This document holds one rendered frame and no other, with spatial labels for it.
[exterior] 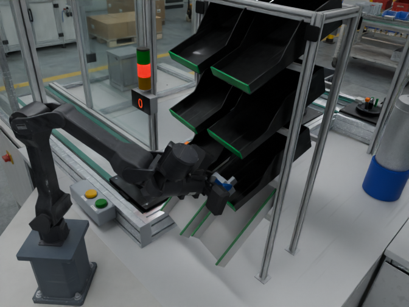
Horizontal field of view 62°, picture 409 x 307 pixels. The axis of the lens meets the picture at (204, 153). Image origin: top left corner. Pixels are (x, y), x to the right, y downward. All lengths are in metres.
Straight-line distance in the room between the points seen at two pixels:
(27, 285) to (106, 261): 0.24
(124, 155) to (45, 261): 0.41
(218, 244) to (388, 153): 0.83
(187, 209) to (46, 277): 0.44
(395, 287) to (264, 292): 0.56
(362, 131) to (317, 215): 0.75
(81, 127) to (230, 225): 0.53
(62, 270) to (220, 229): 0.45
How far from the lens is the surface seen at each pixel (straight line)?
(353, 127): 2.07
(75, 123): 0.74
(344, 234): 1.41
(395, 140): 1.52
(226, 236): 1.03
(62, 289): 1.10
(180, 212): 1.13
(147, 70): 1.35
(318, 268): 1.26
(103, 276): 1.18
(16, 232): 1.41
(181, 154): 0.67
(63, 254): 1.00
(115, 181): 1.35
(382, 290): 1.56
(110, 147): 0.72
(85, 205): 1.31
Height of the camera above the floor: 1.78
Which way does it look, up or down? 32 degrees down
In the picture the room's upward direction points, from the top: 3 degrees clockwise
